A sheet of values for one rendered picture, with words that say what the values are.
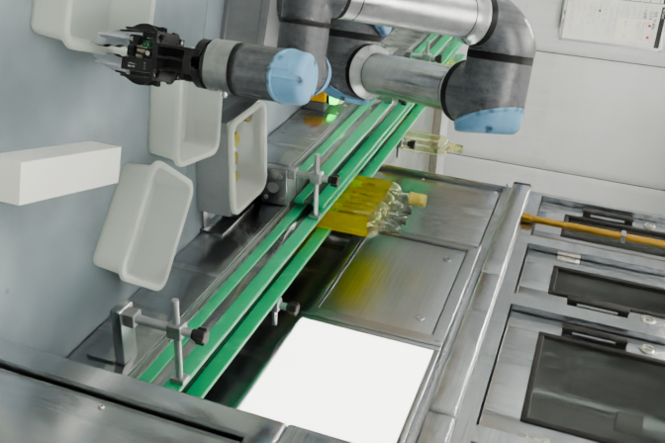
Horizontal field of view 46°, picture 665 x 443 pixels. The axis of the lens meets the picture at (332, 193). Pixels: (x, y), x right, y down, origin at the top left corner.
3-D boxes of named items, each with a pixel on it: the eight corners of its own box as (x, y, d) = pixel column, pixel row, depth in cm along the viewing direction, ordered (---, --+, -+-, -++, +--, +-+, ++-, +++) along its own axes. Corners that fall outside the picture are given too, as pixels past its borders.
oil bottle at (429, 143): (386, 147, 273) (459, 160, 266) (386, 132, 270) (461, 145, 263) (390, 140, 278) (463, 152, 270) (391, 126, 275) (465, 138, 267)
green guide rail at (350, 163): (293, 203, 193) (324, 209, 190) (293, 199, 192) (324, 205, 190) (449, 33, 340) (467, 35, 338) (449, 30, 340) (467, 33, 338)
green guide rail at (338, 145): (293, 175, 189) (325, 181, 187) (294, 171, 189) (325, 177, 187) (451, 15, 337) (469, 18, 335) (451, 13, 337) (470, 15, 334)
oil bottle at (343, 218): (297, 223, 200) (377, 240, 194) (298, 204, 198) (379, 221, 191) (306, 214, 205) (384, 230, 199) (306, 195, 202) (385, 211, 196)
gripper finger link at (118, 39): (74, 20, 115) (128, 29, 113) (98, 25, 121) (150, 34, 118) (71, 41, 116) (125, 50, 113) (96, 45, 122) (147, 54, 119)
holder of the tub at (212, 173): (198, 231, 177) (230, 238, 175) (193, 118, 165) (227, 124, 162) (233, 200, 191) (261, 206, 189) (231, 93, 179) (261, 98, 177)
